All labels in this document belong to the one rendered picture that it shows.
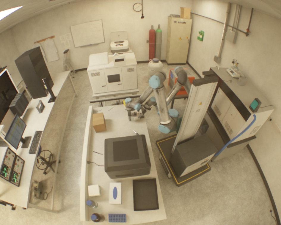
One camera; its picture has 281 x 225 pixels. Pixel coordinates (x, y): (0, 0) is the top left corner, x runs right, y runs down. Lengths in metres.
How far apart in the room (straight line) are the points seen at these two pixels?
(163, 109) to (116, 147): 0.65
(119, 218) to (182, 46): 5.35
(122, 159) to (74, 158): 1.79
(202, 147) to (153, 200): 1.00
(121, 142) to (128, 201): 0.67
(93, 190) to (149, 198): 0.61
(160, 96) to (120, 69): 1.19
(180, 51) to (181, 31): 0.82
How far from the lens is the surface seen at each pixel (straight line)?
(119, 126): 2.03
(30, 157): 2.40
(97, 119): 1.97
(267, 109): 2.37
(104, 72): 2.43
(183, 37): 5.41
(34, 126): 2.79
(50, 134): 3.78
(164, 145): 2.50
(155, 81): 1.30
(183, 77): 1.60
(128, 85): 2.57
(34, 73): 3.13
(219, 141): 2.53
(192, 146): 1.98
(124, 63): 2.35
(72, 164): 3.00
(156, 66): 4.19
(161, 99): 1.41
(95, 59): 2.55
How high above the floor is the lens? 2.47
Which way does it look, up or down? 46 degrees down
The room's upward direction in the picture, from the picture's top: 2 degrees counter-clockwise
